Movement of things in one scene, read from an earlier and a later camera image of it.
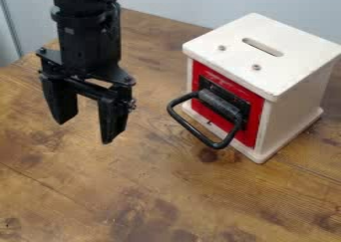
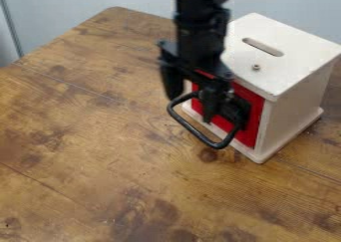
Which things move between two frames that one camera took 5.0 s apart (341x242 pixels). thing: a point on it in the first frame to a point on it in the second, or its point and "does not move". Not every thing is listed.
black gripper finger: x=114 y=115 to x=211 y=107
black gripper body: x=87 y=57 to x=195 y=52
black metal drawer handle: x=219 y=102 does not move
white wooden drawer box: x=257 y=79 does not move
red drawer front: x=237 y=96 does not move
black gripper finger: x=60 y=96 to x=173 y=79
